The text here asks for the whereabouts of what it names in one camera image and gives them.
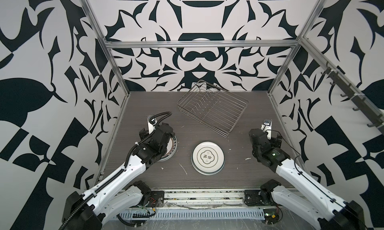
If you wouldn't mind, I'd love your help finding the white plate red green band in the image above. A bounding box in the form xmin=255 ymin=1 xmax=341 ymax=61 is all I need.
xmin=159 ymin=136 xmax=178 ymax=162

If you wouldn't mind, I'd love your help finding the wire dish rack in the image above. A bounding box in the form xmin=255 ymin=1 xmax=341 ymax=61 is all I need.
xmin=177 ymin=80 xmax=249 ymax=138

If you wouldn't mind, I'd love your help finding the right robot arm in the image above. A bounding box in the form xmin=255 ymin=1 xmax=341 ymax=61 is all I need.
xmin=245 ymin=129 xmax=367 ymax=230

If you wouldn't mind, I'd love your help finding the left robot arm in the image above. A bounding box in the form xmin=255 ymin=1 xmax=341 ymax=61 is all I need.
xmin=59 ymin=123 xmax=175 ymax=230

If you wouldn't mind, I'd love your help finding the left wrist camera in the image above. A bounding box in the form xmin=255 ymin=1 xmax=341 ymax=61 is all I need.
xmin=147 ymin=114 xmax=157 ymax=134

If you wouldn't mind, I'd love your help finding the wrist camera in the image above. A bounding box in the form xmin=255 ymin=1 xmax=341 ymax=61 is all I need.
xmin=147 ymin=114 xmax=157 ymax=134
xmin=261 ymin=119 xmax=272 ymax=140

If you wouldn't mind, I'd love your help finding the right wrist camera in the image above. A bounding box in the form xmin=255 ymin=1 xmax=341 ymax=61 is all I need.
xmin=261 ymin=119 xmax=272 ymax=140

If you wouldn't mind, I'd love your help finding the black corrugated cable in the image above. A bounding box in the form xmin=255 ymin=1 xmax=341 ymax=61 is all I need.
xmin=149 ymin=111 xmax=173 ymax=126

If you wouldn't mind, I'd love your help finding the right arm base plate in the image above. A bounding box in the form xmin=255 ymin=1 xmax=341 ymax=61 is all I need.
xmin=244 ymin=190 xmax=271 ymax=207

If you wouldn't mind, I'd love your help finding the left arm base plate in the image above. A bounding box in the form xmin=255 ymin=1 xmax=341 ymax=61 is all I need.
xmin=146 ymin=191 xmax=165 ymax=208

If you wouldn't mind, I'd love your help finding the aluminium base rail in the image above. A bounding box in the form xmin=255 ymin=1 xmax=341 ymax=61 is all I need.
xmin=74 ymin=186 xmax=331 ymax=211

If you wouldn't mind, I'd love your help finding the white cable duct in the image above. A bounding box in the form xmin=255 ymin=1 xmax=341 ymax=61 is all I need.
xmin=120 ymin=208 xmax=265 ymax=221

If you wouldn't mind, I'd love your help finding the wall hook rail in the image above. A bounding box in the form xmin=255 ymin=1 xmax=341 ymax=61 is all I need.
xmin=320 ymin=61 xmax=384 ymax=129

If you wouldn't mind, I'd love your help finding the aluminium frame crossbar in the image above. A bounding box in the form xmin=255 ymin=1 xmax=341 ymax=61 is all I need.
xmin=105 ymin=40 xmax=298 ymax=49

